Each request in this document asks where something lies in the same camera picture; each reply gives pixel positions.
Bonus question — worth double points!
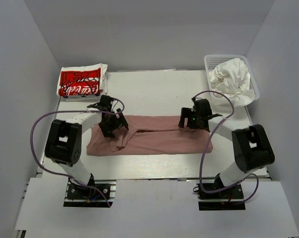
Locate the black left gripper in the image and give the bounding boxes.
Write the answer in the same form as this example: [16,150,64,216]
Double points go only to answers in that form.
[99,108,128,137]

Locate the pink printed t shirt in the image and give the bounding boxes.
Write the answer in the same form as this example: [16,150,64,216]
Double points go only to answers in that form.
[87,115,209,156]

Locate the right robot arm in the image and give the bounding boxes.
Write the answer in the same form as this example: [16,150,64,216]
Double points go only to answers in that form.
[178,97,275,198]

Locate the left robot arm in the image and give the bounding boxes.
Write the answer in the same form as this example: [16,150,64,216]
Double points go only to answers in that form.
[45,95,128,198]

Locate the folded red white t shirt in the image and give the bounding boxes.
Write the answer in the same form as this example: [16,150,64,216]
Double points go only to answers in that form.
[56,63,108,101]

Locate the white crumpled t shirt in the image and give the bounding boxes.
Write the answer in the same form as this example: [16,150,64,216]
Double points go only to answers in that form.
[209,58,255,107]

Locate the white perforated plastic basket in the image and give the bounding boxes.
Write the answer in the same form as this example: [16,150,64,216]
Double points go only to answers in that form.
[204,55,260,105]

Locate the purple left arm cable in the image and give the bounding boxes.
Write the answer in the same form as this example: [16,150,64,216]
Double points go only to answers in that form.
[30,98,126,208]

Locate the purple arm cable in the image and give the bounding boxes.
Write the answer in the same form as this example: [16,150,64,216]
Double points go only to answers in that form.
[30,98,126,208]
[192,90,259,205]

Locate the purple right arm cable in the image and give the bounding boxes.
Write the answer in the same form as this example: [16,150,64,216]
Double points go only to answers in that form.
[192,90,259,205]

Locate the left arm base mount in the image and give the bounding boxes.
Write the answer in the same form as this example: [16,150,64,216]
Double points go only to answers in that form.
[63,179,116,208]

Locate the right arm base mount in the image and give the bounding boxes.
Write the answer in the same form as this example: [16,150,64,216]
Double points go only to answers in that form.
[193,183,246,211]

